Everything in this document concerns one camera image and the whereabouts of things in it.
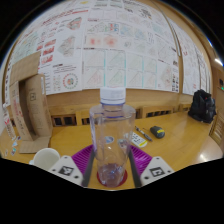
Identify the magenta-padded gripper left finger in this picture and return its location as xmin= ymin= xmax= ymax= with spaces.
xmin=48 ymin=143 xmax=98 ymax=188

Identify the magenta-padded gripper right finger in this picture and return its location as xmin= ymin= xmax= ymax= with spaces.
xmin=128 ymin=144 xmax=175 ymax=188

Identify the clear white-capped plastic bottle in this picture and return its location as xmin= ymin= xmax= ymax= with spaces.
xmin=89 ymin=87 xmax=137 ymax=188

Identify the small red-labelled water bottle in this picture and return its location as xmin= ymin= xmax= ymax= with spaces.
xmin=1 ymin=103 xmax=17 ymax=142

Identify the white ceramic mug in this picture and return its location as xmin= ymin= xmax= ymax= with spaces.
xmin=29 ymin=147 xmax=62 ymax=172

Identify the white printed card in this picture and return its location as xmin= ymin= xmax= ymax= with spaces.
xmin=129 ymin=131 xmax=149 ymax=149

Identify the black yellow tape measure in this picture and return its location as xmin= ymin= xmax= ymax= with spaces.
xmin=149 ymin=125 xmax=166 ymax=139

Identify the dark pen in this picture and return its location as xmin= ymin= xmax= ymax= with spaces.
xmin=134 ymin=125 xmax=153 ymax=142

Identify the row of wooden chairs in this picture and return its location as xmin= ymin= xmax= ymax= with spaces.
xmin=46 ymin=103 xmax=194 ymax=127

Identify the brown cardboard box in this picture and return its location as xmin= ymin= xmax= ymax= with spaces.
xmin=8 ymin=50 xmax=54 ymax=154

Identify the black backpack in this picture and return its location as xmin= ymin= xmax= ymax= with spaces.
xmin=188 ymin=89 xmax=218 ymax=124

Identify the narrow printed wall poster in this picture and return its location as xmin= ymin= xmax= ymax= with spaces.
xmin=166 ymin=16 xmax=213 ymax=96

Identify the large printed wall poster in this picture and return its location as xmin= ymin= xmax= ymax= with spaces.
xmin=6 ymin=0 xmax=181 ymax=98

